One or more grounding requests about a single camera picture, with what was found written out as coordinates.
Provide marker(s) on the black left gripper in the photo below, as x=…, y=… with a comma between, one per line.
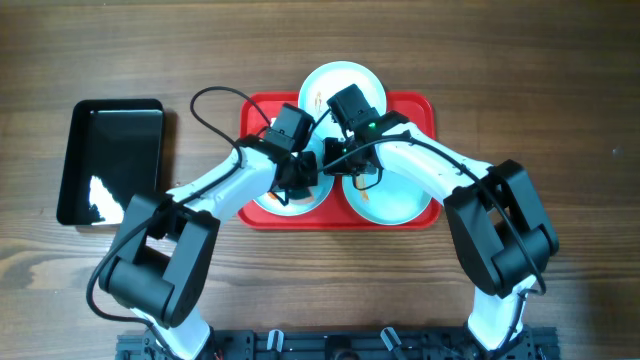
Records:
x=302, y=173

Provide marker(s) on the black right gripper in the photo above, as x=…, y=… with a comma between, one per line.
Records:
x=345, y=161

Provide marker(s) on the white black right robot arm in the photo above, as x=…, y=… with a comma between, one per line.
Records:
x=502, y=235

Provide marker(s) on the black water tray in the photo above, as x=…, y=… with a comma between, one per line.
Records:
x=114, y=152

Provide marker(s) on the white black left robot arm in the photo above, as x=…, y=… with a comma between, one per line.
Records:
x=159, y=259

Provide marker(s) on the red plastic tray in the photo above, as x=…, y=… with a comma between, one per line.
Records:
x=334, y=213

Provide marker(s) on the light blue plate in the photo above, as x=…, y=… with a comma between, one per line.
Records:
x=333, y=77
x=385, y=198
x=297, y=202

